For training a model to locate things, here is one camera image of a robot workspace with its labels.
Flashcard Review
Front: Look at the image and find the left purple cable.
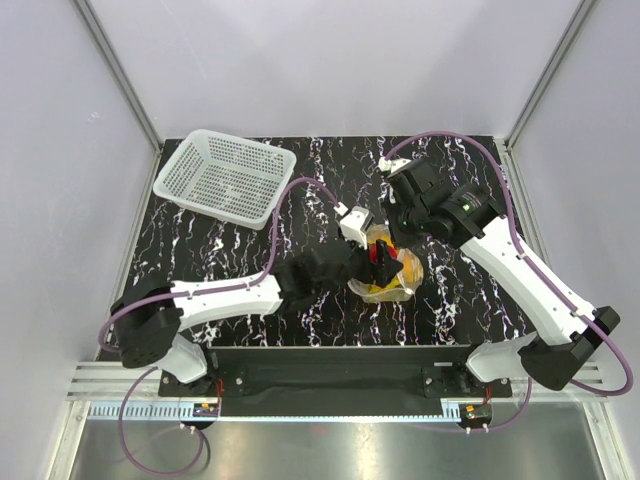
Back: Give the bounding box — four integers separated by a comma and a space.
98, 177, 349, 476

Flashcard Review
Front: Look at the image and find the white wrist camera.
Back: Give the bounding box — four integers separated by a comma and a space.
334, 203, 373, 249
378, 157, 411, 175

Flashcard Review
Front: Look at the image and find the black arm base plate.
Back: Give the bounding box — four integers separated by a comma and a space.
158, 344, 516, 416

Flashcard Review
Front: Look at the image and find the red apple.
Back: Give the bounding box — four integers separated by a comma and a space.
368, 243, 403, 274

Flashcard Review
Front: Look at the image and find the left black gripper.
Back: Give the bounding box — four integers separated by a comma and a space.
315, 232, 402, 298

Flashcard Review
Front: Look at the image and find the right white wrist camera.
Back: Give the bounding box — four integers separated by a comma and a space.
378, 157, 411, 175

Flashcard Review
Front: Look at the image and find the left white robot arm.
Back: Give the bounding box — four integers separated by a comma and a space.
111, 240, 403, 396

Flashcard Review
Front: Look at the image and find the yellow banana bunch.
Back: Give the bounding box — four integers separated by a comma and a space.
366, 278, 411, 303

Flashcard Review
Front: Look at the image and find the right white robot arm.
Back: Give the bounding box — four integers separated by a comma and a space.
378, 158, 620, 397

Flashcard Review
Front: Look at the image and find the purple cable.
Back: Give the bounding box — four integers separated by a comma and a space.
98, 177, 349, 476
379, 130, 635, 434

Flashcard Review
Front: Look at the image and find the aluminium frame post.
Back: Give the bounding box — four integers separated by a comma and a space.
69, 0, 164, 151
505, 0, 599, 150

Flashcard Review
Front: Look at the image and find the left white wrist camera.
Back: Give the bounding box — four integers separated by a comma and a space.
334, 203, 373, 249

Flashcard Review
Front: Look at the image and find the white plastic perforated basket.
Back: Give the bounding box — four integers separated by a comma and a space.
153, 129, 296, 230

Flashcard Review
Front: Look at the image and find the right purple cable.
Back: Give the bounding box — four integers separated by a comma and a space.
379, 130, 635, 434

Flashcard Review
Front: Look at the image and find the right aluminium frame post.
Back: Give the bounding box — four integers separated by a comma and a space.
505, 0, 599, 150

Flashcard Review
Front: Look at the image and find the left aluminium frame post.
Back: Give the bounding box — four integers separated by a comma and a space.
69, 0, 164, 151

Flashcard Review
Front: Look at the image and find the clear zip top bag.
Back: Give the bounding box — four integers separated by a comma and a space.
347, 224, 424, 303

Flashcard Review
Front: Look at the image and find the front aluminium frame rail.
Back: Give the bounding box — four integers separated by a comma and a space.
64, 362, 611, 404

